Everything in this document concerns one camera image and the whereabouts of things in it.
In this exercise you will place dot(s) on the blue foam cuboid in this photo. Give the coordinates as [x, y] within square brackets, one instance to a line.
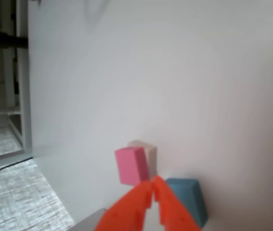
[189, 199]

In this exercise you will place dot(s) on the white furniture frame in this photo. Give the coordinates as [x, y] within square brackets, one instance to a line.
[22, 96]

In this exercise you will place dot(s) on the beige woven curtain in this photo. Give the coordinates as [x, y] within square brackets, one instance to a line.
[18, 197]

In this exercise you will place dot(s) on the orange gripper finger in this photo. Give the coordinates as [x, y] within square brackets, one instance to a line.
[172, 211]
[127, 209]

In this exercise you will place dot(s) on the white foam cuboid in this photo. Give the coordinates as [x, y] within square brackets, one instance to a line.
[152, 156]

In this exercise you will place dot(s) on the black stand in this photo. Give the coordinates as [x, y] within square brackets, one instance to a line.
[2, 41]

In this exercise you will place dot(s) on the white cardboard bin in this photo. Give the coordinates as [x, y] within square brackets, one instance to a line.
[88, 222]

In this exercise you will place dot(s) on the pink foam cuboid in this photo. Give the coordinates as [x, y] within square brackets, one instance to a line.
[129, 166]

